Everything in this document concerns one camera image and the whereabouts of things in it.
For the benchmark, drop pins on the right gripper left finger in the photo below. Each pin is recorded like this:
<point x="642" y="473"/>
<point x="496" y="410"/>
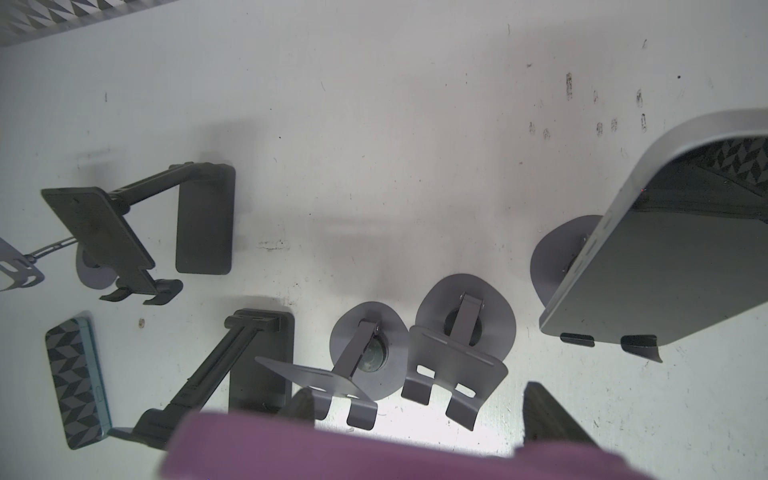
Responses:
<point x="300" y="408"/>

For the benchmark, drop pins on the grey round stand centre-right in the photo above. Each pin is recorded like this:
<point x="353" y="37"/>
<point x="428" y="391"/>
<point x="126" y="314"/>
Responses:
<point x="463" y="331"/>

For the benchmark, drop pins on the black folding phone stand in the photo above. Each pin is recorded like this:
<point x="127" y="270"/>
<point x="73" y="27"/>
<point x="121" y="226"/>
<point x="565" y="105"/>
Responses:
<point x="252" y="387"/>

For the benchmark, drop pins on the grey round-base phone stand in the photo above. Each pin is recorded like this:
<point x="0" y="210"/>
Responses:
<point x="25" y="269"/>

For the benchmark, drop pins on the black phone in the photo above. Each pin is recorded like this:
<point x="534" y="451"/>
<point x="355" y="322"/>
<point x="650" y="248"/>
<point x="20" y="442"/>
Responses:
<point x="682" y="247"/>
<point x="243" y="446"/>
<point x="78" y="381"/>

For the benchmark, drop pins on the grey round stand far right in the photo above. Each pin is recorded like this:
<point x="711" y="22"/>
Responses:
<point x="553" y="259"/>

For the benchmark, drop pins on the grey round stand centre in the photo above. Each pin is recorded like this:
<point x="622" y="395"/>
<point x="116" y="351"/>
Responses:
<point x="369" y="349"/>

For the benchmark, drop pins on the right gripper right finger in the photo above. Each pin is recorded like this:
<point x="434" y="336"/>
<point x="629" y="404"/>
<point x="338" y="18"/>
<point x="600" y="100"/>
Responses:
<point x="545" y="420"/>

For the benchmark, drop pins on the black rectangular phone stand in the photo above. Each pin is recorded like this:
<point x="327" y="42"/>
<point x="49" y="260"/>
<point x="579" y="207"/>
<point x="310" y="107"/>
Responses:
<point x="186" y="208"/>

